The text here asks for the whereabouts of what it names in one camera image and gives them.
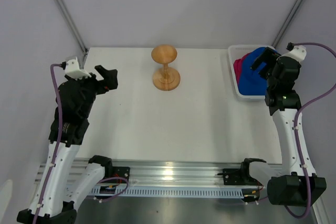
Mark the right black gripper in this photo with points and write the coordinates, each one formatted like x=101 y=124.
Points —
x=266 y=56

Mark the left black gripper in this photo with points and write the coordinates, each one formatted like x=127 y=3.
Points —
x=108 y=82

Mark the blue cap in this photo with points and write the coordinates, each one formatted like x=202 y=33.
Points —
x=250 y=82

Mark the pink cap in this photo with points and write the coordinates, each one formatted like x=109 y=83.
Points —
x=240 y=66

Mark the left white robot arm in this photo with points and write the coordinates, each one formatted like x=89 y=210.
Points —
x=53 y=202

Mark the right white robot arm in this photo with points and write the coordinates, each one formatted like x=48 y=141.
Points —
x=297 y=184

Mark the white plastic basket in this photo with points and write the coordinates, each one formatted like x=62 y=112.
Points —
x=236 y=52

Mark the wooden hat stand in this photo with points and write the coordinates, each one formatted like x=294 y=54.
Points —
x=165 y=78

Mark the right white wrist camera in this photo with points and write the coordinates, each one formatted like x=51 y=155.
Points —
x=296 y=52

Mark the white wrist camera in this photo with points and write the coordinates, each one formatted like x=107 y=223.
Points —
x=74 y=69
x=296 y=52

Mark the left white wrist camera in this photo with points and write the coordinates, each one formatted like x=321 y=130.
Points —
x=74 y=69

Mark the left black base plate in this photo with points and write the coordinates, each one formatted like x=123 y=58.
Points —
x=121 y=173

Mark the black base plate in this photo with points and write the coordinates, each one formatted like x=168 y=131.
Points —
x=121 y=173
x=237 y=177

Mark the right aluminium frame post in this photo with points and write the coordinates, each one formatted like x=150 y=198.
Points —
x=294 y=10

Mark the aluminium frame post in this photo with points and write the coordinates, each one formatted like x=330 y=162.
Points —
x=294 y=10
x=71 y=25

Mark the left aluminium frame post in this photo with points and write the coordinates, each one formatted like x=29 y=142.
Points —
x=71 y=25

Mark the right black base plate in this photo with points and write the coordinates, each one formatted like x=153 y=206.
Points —
x=237 y=177

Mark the white slotted cable duct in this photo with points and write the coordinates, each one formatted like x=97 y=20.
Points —
x=173 y=192

